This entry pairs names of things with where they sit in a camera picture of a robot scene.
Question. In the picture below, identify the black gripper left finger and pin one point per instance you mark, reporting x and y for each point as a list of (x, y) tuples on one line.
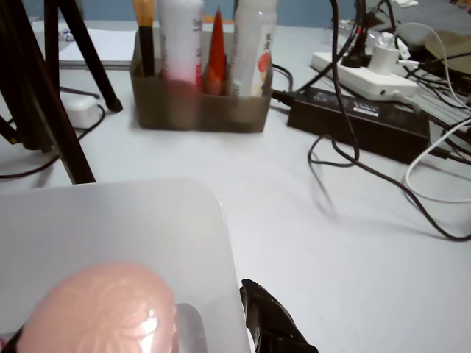
[(13, 342)]

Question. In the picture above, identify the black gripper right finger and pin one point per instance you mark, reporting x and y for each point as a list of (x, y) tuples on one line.
[(272, 323)]

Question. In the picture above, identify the pink lotion bottle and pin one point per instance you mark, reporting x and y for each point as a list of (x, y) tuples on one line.
[(103, 309)]

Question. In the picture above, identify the white pink bottle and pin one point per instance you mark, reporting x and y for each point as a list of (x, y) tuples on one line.
[(180, 44)]

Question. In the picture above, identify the frosted plastic bin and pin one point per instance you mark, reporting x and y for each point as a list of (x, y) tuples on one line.
[(129, 220)]

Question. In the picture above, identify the brown translucent organizer box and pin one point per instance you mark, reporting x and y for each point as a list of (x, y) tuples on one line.
[(221, 114)]

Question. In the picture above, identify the black power adapter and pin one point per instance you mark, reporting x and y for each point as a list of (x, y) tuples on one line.
[(368, 125)]

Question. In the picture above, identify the white charger brick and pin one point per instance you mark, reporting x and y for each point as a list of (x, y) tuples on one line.
[(79, 110)]

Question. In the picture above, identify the white power strip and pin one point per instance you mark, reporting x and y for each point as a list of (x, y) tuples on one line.
[(368, 82)]

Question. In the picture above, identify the orange tube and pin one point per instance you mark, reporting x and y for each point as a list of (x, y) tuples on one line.
[(217, 55)]

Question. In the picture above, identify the black power plug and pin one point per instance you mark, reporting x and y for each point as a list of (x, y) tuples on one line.
[(355, 59)]

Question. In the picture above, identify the white spray can orange print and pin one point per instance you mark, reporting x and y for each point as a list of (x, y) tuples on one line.
[(250, 44)]

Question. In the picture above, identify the white charger plug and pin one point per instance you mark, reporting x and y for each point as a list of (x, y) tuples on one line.
[(384, 59)]

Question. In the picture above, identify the white paper sheet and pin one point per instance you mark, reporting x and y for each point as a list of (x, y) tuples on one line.
[(110, 44)]

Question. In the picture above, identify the tan round object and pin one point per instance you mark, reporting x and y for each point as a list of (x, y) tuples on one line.
[(449, 42)]

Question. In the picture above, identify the black camera tripod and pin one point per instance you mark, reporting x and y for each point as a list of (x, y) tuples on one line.
[(51, 110)]

